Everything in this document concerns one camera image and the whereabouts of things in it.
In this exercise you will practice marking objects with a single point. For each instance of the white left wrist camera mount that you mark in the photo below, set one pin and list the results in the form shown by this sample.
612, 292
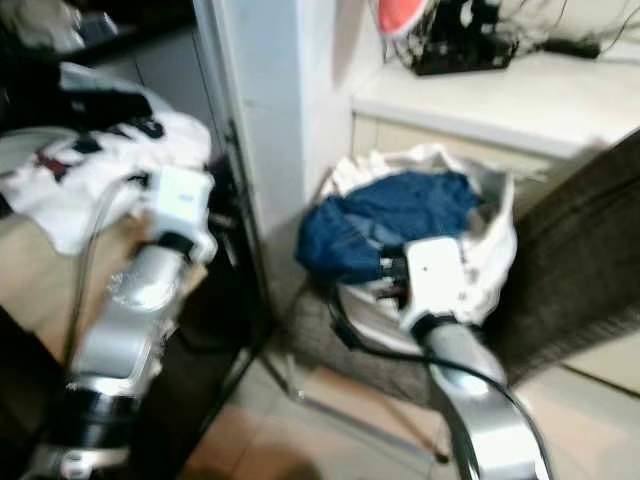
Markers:
185, 205

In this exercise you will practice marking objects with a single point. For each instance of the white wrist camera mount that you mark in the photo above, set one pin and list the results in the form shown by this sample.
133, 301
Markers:
432, 280
185, 205

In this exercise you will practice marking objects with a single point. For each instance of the white laundry bag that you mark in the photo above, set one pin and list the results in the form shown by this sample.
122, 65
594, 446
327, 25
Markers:
495, 220

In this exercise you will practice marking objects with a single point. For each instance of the black garment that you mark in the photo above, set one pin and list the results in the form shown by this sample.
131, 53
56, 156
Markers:
105, 100

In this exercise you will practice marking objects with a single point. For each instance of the pink round object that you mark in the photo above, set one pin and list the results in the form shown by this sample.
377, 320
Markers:
400, 15

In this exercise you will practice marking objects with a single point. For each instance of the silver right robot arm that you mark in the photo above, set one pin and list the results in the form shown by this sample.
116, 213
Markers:
490, 410

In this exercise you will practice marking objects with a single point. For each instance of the grey fabric chair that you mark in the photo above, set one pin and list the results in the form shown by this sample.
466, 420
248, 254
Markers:
570, 260

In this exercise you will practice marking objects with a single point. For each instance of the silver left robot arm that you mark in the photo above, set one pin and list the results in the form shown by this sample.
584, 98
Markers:
130, 320

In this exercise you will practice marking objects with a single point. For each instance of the crumpled white cloth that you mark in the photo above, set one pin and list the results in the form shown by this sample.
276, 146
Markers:
45, 25

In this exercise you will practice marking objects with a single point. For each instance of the blue denim jeans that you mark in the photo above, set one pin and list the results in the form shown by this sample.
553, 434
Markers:
380, 210

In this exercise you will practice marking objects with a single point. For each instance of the white printed garment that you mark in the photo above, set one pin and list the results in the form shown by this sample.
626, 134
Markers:
75, 180

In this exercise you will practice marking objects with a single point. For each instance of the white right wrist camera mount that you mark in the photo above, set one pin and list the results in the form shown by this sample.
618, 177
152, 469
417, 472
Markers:
432, 280

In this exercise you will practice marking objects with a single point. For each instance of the beige board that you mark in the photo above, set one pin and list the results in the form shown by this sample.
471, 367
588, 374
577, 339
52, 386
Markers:
40, 290

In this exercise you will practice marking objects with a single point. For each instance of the white counter cabinet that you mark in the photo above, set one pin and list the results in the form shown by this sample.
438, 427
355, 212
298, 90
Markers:
490, 100

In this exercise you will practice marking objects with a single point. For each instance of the black power adapter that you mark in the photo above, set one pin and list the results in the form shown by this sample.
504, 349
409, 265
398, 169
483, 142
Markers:
570, 47

